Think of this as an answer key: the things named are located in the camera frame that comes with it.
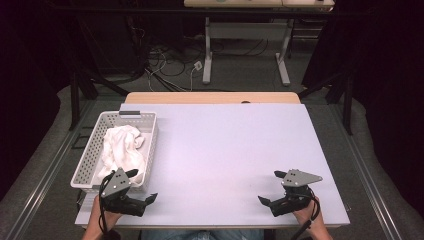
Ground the dark curtain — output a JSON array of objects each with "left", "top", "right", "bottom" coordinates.
[
  {"left": 0, "top": 0, "right": 79, "bottom": 202},
  {"left": 300, "top": 0, "right": 424, "bottom": 211}
]

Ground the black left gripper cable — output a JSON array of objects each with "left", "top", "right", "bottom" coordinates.
[{"left": 97, "top": 172, "right": 118, "bottom": 240}]

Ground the white cloth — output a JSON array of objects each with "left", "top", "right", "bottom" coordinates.
[{"left": 97, "top": 124, "right": 148, "bottom": 186}]

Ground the light purple table board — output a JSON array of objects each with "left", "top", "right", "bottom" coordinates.
[{"left": 74, "top": 102, "right": 351, "bottom": 229}]

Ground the person's left hand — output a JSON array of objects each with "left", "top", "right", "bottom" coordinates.
[{"left": 86, "top": 194, "right": 123, "bottom": 232}]

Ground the white desk with metal legs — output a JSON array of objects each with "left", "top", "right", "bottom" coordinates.
[{"left": 183, "top": 0, "right": 336, "bottom": 87}]

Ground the person's right hand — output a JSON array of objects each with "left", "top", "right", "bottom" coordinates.
[{"left": 292, "top": 195, "right": 327, "bottom": 232}]

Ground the black horizontal frame bar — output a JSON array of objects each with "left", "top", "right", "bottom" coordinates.
[{"left": 43, "top": 4, "right": 371, "bottom": 20}]

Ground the wooden table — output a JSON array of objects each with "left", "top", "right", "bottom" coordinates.
[{"left": 123, "top": 91, "right": 302, "bottom": 105}]

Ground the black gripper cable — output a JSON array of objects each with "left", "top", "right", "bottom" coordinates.
[
  {"left": 289, "top": 188, "right": 322, "bottom": 240},
  {"left": 97, "top": 172, "right": 118, "bottom": 240}
]

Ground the black metal stand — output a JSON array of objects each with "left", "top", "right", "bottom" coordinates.
[
  {"left": 68, "top": 64, "right": 131, "bottom": 132},
  {"left": 297, "top": 69, "right": 355, "bottom": 136}
]

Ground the aluminium floor rail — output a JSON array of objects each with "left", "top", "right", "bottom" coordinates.
[
  {"left": 328, "top": 103, "right": 403, "bottom": 240},
  {"left": 4, "top": 99, "right": 98, "bottom": 240}
]

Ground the white perforated plastic basket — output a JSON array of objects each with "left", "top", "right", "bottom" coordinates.
[{"left": 70, "top": 110, "right": 159, "bottom": 195}]

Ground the tangle of black floor cables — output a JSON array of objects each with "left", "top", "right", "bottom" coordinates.
[{"left": 143, "top": 34, "right": 209, "bottom": 93}]

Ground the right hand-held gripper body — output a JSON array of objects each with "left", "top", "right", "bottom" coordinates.
[{"left": 269, "top": 168, "right": 324, "bottom": 218}]

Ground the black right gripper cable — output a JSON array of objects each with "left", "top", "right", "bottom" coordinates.
[{"left": 289, "top": 188, "right": 322, "bottom": 240}]

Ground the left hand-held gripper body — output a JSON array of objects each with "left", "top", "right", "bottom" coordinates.
[{"left": 98, "top": 167, "right": 148, "bottom": 218}]

